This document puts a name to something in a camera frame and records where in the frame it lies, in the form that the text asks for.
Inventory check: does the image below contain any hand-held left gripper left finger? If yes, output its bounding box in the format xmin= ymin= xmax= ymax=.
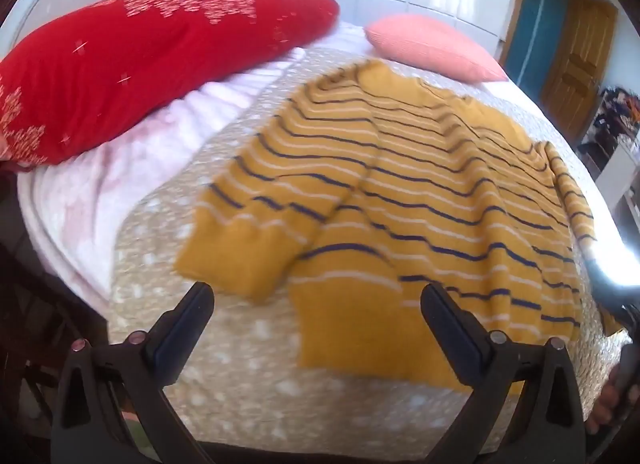
xmin=50 ymin=281 xmax=216 ymax=464

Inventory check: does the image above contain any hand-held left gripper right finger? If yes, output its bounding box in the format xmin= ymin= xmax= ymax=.
xmin=420 ymin=283 xmax=588 ymax=464

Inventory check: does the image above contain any yellow striped knit sweater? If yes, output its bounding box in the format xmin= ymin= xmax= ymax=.
xmin=175 ymin=58 xmax=623 ymax=390

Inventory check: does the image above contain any cluttered clothes shelf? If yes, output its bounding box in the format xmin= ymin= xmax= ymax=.
xmin=585 ymin=87 xmax=640 ymax=155

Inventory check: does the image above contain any person's right hand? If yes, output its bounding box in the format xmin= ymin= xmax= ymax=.
xmin=585 ymin=368 xmax=623 ymax=437

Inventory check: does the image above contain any beige heart-print quilt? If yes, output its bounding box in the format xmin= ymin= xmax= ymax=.
xmin=107 ymin=47 xmax=633 ymax=452

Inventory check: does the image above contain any cluttered side shelf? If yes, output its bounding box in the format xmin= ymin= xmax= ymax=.
xmin=577 ymin=137 xmax=640 ymax=235

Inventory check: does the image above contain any pale pink bed sheet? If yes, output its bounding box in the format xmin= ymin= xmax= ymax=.
xmin=17 ymin=22 xmax=628 ymax=315

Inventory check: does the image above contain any brown wooden door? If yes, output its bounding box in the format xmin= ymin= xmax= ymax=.
xmin=540 ymin=0 xmax=618 ymax=140

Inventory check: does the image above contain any long red floral pillow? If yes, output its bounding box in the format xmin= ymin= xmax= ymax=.
xmin=0 ymin=0 xmax=342 ymax=166

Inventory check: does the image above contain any pink knit pillow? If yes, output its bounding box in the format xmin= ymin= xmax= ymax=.
xmin=364 ymin=13 xmax=510 ymax=83

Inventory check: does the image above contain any teal curtain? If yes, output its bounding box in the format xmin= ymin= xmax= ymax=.
xmin=507 ymin=0 xmax=571 ymax=82

